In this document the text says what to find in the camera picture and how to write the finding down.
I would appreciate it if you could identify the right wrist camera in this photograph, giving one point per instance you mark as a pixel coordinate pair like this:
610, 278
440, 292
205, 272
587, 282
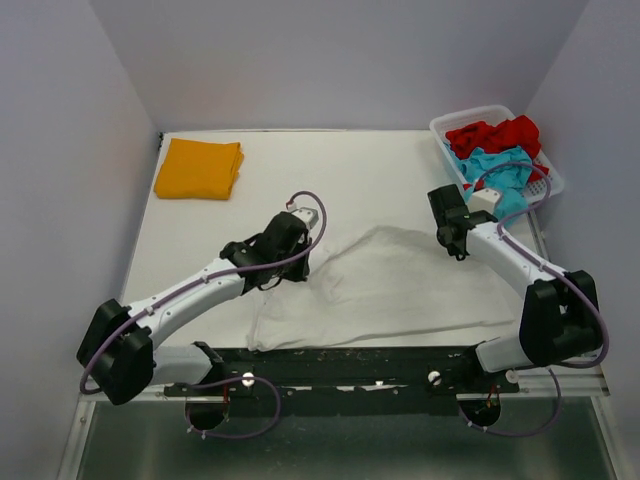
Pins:
486, 199

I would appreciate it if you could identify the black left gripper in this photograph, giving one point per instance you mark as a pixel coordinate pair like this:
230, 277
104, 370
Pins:
298, 273

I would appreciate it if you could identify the white t-shirt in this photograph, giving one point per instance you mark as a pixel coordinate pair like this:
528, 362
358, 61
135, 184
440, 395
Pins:
384, 283

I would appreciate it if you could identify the turquoise t-shirt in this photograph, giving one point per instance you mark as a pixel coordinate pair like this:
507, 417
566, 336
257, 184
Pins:
509, 181

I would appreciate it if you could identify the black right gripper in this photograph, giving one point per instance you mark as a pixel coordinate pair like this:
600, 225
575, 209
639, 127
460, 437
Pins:
461, 251

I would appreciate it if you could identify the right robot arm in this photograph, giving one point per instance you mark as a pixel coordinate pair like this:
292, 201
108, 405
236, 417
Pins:
560, 317

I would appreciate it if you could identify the folded orange t-shirt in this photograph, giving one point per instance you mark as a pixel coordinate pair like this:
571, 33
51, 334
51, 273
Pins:
199, 170

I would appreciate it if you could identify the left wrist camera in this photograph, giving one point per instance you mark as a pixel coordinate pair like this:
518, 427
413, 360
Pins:
309, 216

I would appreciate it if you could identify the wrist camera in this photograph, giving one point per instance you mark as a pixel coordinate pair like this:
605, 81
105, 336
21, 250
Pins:
486, 199
309, 216

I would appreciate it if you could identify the red t-shirt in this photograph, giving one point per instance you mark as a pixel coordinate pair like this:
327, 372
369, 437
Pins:
479, 146

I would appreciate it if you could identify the black mounting rail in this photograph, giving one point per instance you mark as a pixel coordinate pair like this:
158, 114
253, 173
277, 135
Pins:
328, 382

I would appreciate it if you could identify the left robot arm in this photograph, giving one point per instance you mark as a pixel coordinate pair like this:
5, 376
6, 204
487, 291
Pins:
118, 348

